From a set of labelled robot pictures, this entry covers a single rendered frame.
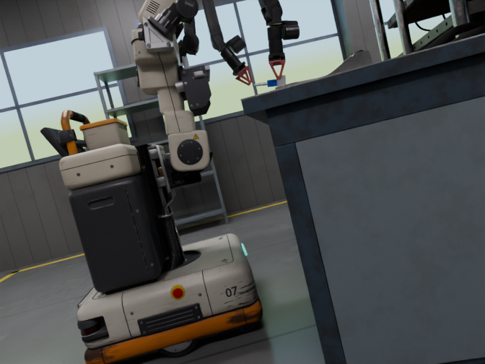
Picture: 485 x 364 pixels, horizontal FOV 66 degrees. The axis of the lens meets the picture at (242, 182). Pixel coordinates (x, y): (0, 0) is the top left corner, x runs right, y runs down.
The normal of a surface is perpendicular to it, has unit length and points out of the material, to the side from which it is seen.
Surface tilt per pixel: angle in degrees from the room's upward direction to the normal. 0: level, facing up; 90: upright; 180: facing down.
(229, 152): 90
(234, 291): 90
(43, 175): 90
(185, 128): 90
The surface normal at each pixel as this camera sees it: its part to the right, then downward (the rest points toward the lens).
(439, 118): -0.14, 0.12
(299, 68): 0.10, 0.07
